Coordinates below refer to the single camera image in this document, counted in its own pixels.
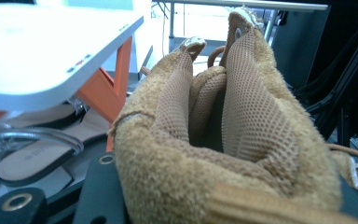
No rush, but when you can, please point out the black sandal with silver straps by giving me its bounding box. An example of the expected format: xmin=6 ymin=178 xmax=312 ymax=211
xmin=0 ymin=101 xmax=117 ymax=189

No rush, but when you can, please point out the white metal desk frame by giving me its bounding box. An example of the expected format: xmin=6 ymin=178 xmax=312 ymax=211
xmin=151 ymin=0 xmax=329 ymax=54

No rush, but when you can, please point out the black tripod stand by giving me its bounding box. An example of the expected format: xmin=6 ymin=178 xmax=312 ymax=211
xmin=294 ymin=8 xmax=358 ymax=147

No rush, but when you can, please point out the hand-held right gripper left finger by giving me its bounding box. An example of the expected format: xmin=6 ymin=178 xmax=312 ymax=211
xmin=72 ymin=151 xmax=129 ymax=224

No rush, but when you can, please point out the dark curtain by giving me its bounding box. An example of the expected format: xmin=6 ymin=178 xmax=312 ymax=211
xmin=271 ymin=0 xmax=358 ymax=94

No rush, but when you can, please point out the white plastic storage box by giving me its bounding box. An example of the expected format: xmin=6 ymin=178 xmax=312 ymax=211
xmin=0 ymin=0 xmax=154 ymax=153

